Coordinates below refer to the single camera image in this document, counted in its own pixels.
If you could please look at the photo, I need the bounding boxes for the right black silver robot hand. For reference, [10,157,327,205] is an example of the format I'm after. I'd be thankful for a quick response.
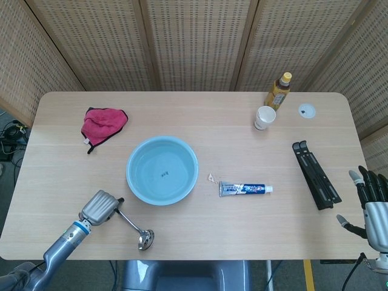
[336,165,388,252]

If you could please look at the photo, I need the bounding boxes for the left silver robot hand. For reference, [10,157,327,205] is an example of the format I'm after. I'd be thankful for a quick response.
[79,189,125,227]

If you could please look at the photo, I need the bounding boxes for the metal ladle with black grip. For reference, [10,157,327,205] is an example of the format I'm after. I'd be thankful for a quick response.
[115,197,155,252]

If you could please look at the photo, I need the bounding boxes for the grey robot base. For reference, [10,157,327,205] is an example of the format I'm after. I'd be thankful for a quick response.
[121,259,252,291]

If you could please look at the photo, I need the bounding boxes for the blue plastic basin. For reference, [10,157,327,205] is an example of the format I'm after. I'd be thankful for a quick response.
[125,135,199,207]

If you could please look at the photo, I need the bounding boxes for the black folding stand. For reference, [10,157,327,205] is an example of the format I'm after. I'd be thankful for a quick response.
[292,140,343,211]

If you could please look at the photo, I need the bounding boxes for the pink microfibre cloth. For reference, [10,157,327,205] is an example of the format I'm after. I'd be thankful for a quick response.
[81,106,129,155]

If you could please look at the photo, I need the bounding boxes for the blue white toothpaste tube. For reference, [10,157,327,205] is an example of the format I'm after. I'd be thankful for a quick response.
[218,181,274,198]

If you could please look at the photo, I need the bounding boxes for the white paper cup stack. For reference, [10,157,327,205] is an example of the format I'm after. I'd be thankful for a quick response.
[253,105,277,132]

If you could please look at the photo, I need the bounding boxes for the yellow tea bottle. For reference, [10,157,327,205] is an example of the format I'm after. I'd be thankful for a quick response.
[263,72,293,112]

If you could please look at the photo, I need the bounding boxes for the woven folding screen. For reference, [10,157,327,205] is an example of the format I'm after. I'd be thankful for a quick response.
[0,0,388,170]

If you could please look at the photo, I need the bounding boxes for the black cable under table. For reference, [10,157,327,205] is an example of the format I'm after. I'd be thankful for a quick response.
[341,253,369,291]

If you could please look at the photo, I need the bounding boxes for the white round cable grommet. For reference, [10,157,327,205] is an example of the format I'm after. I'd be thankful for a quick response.
[297,103,316,119]

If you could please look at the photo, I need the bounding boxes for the black cables on floor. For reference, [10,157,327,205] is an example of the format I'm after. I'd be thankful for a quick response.
[0,119,31,161]

